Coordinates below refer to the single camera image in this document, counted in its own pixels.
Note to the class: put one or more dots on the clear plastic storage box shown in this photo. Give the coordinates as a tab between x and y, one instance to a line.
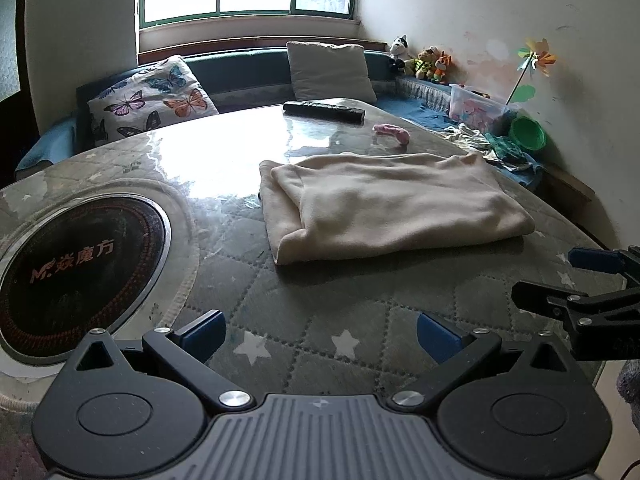
475	110

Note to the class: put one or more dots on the blue sofa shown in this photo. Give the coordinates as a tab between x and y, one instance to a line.
240	70

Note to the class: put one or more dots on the black remote control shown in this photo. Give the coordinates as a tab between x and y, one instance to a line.
325	109

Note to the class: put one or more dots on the colourful pinwheel toy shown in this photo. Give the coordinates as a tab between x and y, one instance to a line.
537	57

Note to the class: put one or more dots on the round black induction cooker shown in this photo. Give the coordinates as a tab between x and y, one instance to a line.
75	270

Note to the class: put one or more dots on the green patterned cloth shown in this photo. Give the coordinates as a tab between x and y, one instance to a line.
505	147

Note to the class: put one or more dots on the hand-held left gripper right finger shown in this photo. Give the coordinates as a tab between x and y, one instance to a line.
440	336

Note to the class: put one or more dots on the cream knit garment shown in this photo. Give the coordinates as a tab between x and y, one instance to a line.
390	205

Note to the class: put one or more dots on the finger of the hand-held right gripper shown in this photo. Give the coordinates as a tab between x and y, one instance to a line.
595	259
540	296

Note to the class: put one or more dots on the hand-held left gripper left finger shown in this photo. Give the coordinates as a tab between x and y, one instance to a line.
202	337

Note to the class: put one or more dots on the brown wooden board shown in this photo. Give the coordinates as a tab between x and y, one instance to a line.
570	182

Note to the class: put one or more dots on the white crumpled cloth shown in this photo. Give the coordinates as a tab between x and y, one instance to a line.
470	135

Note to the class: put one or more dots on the butterfly print pillow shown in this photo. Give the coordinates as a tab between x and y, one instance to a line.
150	100

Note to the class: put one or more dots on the plain white pillow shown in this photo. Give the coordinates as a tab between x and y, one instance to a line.
330	70

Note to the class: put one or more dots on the dark wooden door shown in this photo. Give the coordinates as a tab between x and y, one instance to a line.
27	110

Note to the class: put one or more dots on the green plastic bowl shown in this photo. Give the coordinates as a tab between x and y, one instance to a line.
527	132

